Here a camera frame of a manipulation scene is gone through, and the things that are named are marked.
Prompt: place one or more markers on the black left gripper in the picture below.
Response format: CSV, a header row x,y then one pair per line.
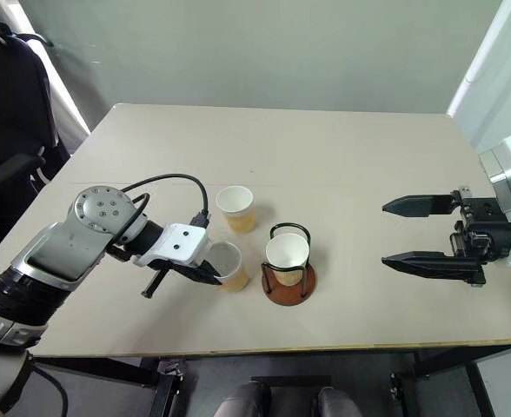
x,y
164,265

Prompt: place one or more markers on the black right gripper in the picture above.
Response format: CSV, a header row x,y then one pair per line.
x,y
486,230

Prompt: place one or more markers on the white and tan paper cup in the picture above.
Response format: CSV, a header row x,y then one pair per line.
x,y
238,280
286,256
240,221

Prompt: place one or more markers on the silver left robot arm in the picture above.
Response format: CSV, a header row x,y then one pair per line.
x,y
86,234

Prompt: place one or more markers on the dark rounded shape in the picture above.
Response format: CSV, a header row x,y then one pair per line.
x,y
338,404
242,401

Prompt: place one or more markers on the black office chair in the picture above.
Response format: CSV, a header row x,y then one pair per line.
x,y
12,108

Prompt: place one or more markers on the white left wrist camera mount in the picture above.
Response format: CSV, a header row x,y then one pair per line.
x,y
179,247

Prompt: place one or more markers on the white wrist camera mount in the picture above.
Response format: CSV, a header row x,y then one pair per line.
x,y
179,247
505,174

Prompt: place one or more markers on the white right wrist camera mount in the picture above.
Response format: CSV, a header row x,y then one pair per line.
x,y
505,174

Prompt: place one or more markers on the black metal table frame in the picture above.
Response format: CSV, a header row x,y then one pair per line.
x,y
168,386

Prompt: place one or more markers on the white door frame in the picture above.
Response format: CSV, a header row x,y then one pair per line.
x,y
486,65

